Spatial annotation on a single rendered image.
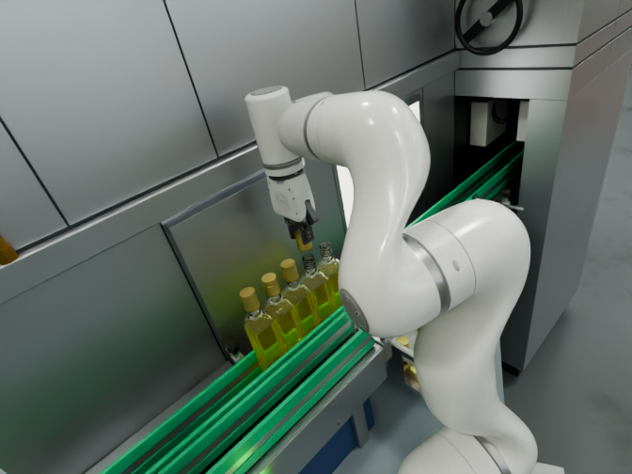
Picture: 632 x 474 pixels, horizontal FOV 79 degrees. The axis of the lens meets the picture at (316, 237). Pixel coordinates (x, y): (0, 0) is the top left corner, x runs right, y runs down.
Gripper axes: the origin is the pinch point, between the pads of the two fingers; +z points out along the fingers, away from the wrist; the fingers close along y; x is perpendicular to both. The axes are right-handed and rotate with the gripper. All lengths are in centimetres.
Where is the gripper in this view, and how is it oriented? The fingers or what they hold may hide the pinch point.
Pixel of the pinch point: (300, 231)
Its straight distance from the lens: 88.1
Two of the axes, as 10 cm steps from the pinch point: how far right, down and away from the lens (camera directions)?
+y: 6.7, 2.9, -6.8
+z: 1.9, 8.2, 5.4
